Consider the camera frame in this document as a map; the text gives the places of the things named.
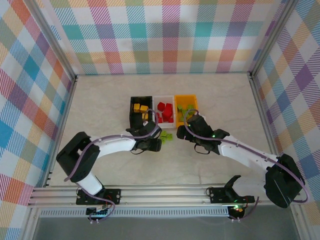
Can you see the red lego brick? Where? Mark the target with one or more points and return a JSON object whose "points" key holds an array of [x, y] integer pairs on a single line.
{"points": [[168, 108], [161, 106], [158, 114], [160, 120], [170, 121], [167, 115]]}

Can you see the yellow lego brick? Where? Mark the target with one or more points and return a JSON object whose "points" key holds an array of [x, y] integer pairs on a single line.
{"points": [[143, 108], [136, 107], [145, 116]]}

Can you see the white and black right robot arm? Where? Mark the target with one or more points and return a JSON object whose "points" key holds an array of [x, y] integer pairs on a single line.
{"points": [[245, 155]]}

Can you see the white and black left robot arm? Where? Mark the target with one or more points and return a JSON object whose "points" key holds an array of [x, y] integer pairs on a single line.
{"points": [[115, 145]]}

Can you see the white plastic bin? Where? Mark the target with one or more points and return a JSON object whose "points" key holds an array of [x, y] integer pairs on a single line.
{"points": [[165, 124]]}

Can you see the black plastic bin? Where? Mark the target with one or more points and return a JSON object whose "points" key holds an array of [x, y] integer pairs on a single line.
{"points": [[136, 121]]}

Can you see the orange plastic bin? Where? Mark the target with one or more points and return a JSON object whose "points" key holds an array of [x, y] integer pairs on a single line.
{"points": [[183, 98]]}

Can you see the green circuit board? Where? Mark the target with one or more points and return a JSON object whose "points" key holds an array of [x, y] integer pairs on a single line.
{"points": [[98, 212]]}

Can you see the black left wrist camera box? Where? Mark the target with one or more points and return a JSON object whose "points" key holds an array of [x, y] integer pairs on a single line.
{"points": [[150, 129]]}

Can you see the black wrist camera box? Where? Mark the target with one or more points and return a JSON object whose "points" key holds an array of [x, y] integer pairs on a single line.
{"points": [[200, 125], [150, 129]]}

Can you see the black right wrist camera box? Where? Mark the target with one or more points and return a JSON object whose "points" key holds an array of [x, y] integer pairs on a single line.
{"points": [[200, 125]]}

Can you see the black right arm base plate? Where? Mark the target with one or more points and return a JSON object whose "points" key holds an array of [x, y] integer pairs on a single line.
{"points": [[217, 195]]}

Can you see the wide aluminium mounting rail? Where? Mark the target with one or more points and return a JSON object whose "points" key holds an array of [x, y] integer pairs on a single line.
{"points": [[162, 196]]}

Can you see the aluminium side rail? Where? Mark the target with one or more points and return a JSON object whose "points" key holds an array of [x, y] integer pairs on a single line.
{"points": [[61, 125], [265, 117]]}

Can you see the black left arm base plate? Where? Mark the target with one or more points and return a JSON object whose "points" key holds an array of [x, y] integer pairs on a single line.
{"points": [[112, 196]]}

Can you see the aluminium frame post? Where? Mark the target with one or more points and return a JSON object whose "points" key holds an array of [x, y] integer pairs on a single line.
{"points": [[52, 41], [273, 37]]}

